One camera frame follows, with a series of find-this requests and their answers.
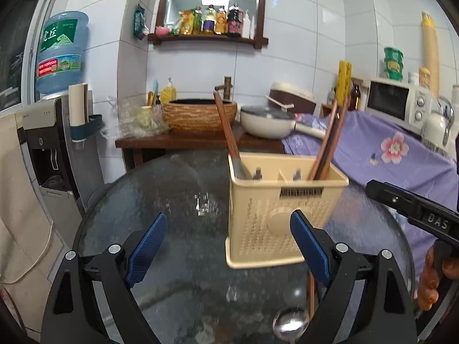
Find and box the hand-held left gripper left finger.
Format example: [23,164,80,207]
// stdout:
[42,213,168,344]

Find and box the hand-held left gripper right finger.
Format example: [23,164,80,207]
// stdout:
[290,209,418,344]

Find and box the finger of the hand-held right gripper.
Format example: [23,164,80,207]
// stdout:
[366,180,459,224]

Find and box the beige perforated utensil holder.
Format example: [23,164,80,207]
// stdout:
[225,152,350,270]

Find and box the wooden handled spoon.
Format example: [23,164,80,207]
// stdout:
[273,272,317,342]

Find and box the set of wooden chopsticks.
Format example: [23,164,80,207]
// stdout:
[213,91,350,181]

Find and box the person's right hand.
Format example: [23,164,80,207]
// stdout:
[417,247,459,312]

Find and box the purple floral cloth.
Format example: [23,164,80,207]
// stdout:
[281,109,459,280]

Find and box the white kettle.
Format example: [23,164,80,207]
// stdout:
[421,97,454,155]

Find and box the white microwave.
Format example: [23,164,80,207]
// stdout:
[366,78,436,133]

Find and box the brown glass bottle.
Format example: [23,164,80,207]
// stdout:
[349,81,361,110]

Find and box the wooden counter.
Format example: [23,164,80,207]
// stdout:
[115,129,285,173]

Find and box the yellow roll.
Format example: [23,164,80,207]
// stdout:
[336,61,352,110]

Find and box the clear plastic bag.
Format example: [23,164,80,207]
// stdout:
[108,95,170,139]

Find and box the brown white rice cooker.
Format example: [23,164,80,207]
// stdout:
[269,82,317,114]

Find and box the white lidded pan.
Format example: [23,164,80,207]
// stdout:
[240,105,327,140]

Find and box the woven wash basin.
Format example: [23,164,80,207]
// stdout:
[163,98,238,133]

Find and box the white rice ladle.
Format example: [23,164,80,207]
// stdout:
[264,95,295,110]

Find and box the grey water dispenser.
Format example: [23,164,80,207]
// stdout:
[16,91,94,239]

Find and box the tall beige paper cup stack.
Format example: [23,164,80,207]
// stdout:
[421,11,440,97]

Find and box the yellow soap bottle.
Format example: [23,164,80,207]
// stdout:
[161,77,177,104]

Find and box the paper cup dispenser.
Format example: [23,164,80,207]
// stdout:
[69,83,105,142]

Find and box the bronze faucet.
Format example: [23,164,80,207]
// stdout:
[214,76,234,101]

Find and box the blue water jug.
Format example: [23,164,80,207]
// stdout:
[35,11,90,97]

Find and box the yellow packet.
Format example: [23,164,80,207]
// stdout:
[179,10,197,36]

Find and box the dark sauce bottle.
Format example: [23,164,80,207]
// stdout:
[227,3,243,37]

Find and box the sliding window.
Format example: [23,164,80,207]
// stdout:
[0,0,61,115]

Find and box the purple label bottle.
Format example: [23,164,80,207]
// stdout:
[203,5,217,34]

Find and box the orange label bottle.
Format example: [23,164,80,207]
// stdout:
[216,6,228,34]

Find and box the wooden framed wall mirror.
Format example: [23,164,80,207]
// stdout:
[148,0,271,49]

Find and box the green wall packet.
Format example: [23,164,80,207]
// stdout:
[133,4,149,40]

